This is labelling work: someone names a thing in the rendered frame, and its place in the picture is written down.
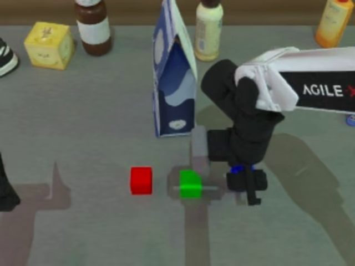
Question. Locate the black and white sneaker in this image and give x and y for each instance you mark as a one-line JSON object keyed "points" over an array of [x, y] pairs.
{"points": [[7, 61]]}

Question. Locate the yellow cube box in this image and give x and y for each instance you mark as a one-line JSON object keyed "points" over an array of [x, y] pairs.
{"points": [[48, 45]]}

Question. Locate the orange bottle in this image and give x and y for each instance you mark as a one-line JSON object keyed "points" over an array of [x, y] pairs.
{"points": [[332, 25]]}

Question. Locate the blue and white milk carton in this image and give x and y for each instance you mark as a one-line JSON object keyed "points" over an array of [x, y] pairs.
{"points": [[174, 91]]}

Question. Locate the cream plastic bottle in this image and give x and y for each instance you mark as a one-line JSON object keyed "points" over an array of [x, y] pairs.
{"points": [[208, 33]]}

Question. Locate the green cube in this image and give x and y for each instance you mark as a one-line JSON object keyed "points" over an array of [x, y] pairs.
{"points": [[189, 185]]}

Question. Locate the red cube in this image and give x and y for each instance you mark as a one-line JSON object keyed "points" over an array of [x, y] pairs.
{"points": [[141, 180]]}

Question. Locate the brown bottle with white label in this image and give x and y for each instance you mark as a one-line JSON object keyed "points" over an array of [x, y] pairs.
{"points": [[94, 30]]}

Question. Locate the small blue cap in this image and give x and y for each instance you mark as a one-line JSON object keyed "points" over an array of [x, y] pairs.
{"points": [[350, 119]]}

